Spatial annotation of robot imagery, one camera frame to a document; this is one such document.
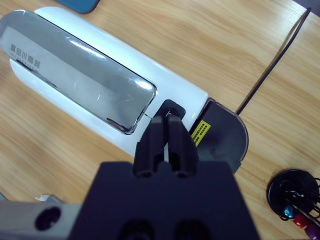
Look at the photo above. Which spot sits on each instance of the purple coffee capsule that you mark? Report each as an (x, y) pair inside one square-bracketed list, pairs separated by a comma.
[(313, 233)]

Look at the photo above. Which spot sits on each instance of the silver coffee machine lid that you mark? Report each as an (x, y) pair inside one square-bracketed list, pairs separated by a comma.
[(75, 75)]

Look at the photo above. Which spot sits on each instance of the white capsule coffee machine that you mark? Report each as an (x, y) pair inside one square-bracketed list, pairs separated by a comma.
[(175, 85)]

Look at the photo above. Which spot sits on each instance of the clear water tank black lid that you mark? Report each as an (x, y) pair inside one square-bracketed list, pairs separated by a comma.
[(222, 140)]

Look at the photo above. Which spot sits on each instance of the teal plastic tray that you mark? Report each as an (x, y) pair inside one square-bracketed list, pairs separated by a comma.
[(80, 5)]

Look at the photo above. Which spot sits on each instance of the small red coffee capsule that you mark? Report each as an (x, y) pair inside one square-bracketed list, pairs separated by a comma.
[(301, 221)]

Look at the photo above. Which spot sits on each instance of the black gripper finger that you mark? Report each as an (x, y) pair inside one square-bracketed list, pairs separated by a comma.
[(182, 152), (150, 150)]

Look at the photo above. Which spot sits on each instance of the blue coffee capsule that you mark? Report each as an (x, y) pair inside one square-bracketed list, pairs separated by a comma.
[(288, 211)]

